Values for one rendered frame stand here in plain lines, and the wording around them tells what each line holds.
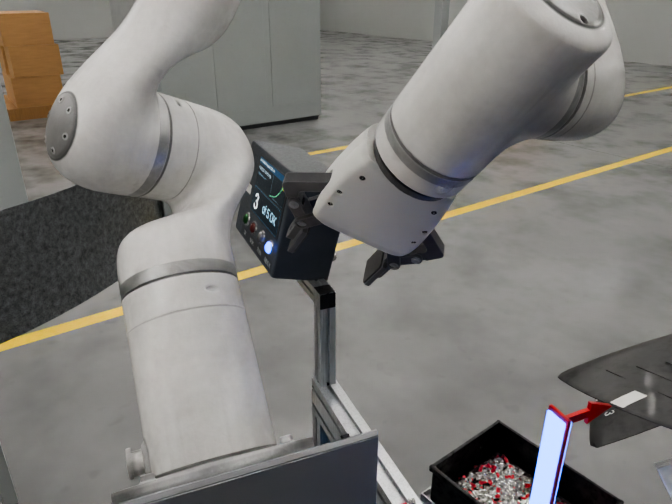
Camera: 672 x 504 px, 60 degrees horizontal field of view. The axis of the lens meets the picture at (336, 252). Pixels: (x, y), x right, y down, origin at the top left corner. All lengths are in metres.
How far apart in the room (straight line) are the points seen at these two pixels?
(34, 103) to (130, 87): 7.77
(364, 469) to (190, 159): 0.37
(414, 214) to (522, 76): 0.16
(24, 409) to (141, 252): 2.14
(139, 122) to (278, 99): 6.50
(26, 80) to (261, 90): 2.98
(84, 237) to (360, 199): 1.70
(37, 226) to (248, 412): 1.51
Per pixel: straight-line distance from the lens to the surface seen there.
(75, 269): 2.12
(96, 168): 0.63
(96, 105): 0.62
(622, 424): 0.97
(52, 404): 2.68
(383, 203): 0.48
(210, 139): 0.68
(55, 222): 2.03
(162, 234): 0.59
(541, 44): 0.36
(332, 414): 1.06
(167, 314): 0.57
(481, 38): 0.37
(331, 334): 1.05
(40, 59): 8.33
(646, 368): 0.72
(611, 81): 0.46
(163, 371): 0.56
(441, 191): 0.44
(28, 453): 2.48
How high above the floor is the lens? 1.54
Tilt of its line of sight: 25 degrees down
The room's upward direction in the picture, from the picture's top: straight up
